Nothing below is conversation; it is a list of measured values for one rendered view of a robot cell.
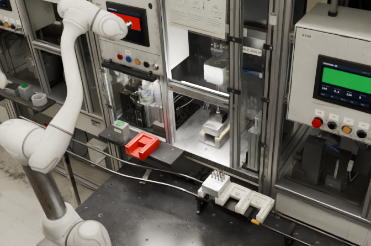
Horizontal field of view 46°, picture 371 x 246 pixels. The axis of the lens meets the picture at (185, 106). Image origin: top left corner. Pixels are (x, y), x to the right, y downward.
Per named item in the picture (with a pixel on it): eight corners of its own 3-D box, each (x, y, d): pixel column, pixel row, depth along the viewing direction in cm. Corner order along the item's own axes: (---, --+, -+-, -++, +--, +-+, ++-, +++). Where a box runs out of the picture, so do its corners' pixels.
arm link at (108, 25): (132, 22, 190) (104, 9, 189) (127, 20, 174) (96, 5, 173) (121, 45, 191) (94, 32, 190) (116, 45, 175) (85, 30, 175)
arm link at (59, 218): (70, 258, 214) (40, 240, 224) (93, 233, 224) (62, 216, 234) (16, 144, 165) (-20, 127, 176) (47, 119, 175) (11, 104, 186)
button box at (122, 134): (114, 140, 261) (111, 124, 254) (123, 133, 266) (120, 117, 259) (125, 144, 257) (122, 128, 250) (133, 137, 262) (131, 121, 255)
